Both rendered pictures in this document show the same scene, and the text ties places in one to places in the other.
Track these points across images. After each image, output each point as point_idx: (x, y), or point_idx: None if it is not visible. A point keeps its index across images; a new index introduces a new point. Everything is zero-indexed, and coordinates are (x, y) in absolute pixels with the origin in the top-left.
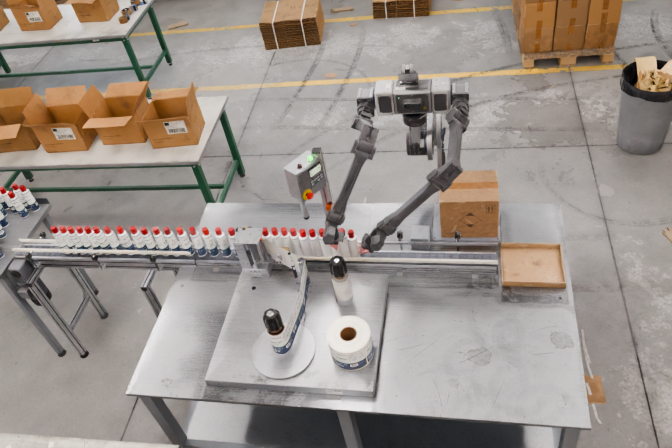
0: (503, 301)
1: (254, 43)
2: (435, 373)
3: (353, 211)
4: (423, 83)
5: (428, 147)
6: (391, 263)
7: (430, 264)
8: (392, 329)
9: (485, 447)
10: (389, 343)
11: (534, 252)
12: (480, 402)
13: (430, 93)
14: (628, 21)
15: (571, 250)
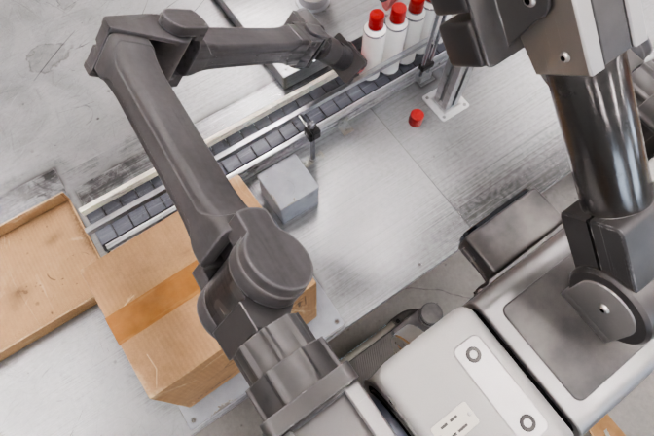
0: (52, 168)
1: None
2: (100, 0)
3: (493, 188)
4: (566, 342)
5: (408, 328)
6: (295, 100)
7: (221, 140)
8: (209, 19)
9: None
10: (198, 0)
11: (35, 322)
12: (14, 1)
13: (467, 303)
14: None
15: None
